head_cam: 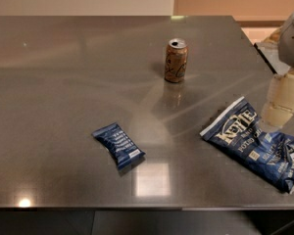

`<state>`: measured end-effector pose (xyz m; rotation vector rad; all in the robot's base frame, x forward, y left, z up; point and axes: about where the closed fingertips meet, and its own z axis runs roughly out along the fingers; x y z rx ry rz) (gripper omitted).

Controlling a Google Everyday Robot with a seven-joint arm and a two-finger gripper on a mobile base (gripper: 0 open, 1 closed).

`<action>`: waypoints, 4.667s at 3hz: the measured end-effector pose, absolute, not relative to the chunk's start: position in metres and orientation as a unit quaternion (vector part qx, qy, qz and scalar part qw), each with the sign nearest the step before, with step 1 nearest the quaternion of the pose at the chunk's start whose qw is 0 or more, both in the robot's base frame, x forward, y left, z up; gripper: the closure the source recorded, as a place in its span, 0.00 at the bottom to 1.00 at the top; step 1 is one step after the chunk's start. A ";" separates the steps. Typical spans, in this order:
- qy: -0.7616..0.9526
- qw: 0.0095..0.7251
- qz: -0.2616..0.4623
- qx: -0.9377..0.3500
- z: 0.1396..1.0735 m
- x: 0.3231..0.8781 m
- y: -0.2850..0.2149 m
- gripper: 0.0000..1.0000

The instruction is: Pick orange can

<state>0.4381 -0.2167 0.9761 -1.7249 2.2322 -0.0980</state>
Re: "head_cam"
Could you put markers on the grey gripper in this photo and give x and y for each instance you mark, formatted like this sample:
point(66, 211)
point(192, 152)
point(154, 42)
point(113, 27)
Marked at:
point(292, 41)

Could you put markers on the orange soda can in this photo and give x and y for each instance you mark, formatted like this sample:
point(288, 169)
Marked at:
point(176, 60)

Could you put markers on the grey side counter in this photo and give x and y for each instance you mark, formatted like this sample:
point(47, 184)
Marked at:
point(269, 53)

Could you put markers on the blue Kettle chips bag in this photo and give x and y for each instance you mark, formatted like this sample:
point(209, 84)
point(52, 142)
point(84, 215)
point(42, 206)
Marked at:
point(236, 132)

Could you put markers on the small blue snack packet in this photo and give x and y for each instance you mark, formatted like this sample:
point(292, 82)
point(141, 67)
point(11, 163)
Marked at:
point(123, 150)

